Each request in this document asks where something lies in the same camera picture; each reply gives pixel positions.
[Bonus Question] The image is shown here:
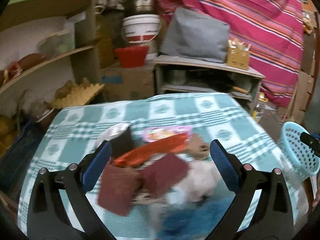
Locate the black silver foil bag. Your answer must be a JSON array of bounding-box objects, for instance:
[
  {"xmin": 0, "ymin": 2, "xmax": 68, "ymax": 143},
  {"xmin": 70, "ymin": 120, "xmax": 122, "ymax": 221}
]
[{"xmin": 95, "ymin": 122, "xmax": 134, "ymax": 159}]

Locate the light blue plastic basket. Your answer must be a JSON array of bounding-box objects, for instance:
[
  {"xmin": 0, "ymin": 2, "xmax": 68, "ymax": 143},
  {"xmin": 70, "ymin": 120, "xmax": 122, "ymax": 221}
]
[{"xmin": 277, "ymin": 121, "xmax": 319, "ymax": 178}]

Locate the white crumpled tissue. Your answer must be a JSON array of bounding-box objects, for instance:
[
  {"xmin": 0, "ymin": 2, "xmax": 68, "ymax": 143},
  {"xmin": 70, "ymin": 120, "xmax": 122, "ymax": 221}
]
[{"xmin": 149, "ymin": 160, "xmax": 222, "ymax": 231}]

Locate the green checkered tablecloth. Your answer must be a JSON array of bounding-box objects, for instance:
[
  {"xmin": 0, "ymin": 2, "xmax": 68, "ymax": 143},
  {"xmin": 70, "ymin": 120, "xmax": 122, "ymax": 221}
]
[{"xmin": 17, "ymin": 92, "xmax": 308, "ymax": 240}]

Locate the clear oil bottle yellow label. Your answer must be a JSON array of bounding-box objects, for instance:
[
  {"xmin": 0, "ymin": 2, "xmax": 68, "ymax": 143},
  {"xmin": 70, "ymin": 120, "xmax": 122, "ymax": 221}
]
[{"xmin": 251, "ymin": 92, "xmax": 269, "ymax": 124}]

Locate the orange snack wrapper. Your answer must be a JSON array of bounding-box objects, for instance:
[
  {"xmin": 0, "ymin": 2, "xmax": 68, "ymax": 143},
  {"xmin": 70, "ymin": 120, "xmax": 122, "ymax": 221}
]
[{"xmin": 113, "ymin": 133, "xmax": 189, "ymax": 168}]

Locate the pink snack wrapper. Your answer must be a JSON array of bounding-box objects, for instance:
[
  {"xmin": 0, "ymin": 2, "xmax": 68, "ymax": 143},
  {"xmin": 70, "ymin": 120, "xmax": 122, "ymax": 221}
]
[{"xmin": 143, "ymin": 125, "xmax": 193, "ymax": 142}]

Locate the blue plastic crate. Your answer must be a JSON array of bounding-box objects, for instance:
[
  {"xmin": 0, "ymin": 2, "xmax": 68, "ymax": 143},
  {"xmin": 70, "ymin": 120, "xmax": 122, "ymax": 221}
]
[{"xmin": 1, "ymin": 121, "xmax": 44, "ymax": 196}]

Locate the yellow egg tray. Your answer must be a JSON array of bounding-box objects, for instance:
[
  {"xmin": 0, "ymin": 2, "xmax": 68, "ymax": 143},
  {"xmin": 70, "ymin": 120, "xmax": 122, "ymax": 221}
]
[{"xmin": 44, "ymin": 77, "xmax": 104, "ymax": 109}]

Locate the large cardboard box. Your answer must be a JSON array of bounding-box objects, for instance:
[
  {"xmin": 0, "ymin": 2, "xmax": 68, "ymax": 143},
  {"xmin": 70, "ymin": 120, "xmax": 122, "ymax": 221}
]
[{"xmin": 100, "ymin": 64, "xmax": 155, "ymax": 102}]

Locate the grey wooden shelf unit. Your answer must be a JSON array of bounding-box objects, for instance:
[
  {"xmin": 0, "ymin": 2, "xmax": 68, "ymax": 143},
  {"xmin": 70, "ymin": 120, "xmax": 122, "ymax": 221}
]
[{"xmin": 153, "ymin": 55, "xmax": 265, "ymax": 113}]

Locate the red plastic basin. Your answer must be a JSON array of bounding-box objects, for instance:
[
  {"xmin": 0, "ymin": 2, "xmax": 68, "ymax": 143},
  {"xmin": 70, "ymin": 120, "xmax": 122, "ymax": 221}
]
[{"xmin": 114, "ymin": 46, "xmax": 149, "ymax": 68}]

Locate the red striped cloth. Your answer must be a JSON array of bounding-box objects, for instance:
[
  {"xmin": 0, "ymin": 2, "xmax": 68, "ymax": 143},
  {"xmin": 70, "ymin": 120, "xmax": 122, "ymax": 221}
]
[{"xmin": 157, "ymin": 0, "xmax": 303, "ymax": 107}]

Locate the white plastic bucket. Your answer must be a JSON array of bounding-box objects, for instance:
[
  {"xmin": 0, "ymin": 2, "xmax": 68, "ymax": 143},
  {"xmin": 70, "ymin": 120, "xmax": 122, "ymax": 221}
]
[{"xmin": 121, "ymin": 14, "xmax": 162, "ymax": 61}]

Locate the steel cooking pot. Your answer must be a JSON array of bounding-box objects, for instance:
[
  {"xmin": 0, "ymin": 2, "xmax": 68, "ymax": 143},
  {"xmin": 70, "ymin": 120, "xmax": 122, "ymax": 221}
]
[{"xmin": 123, "ymin": 0, "xmax": 156, "ymax": 17}]

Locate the pan with wooden handle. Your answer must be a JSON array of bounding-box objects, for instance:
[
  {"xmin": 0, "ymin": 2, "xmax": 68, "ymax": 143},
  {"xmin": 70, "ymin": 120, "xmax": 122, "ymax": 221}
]
[{"xmin": 230, "ymin": 86, "xmax": 249, "ymax": 94}]

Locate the wooden wall shelf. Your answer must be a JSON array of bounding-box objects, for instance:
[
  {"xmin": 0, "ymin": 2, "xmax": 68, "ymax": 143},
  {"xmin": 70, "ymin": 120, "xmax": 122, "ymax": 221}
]
[{"xmin": 1, "ymin": 0, "xmax": 100, "ymax": 103}]

